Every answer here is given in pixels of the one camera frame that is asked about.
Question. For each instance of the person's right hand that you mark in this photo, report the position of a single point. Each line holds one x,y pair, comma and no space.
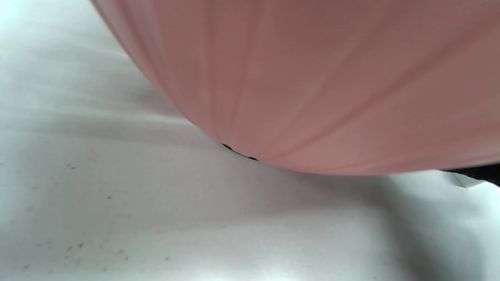
480,172

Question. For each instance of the pink salad bowl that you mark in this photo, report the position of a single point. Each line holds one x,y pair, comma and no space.
312,78

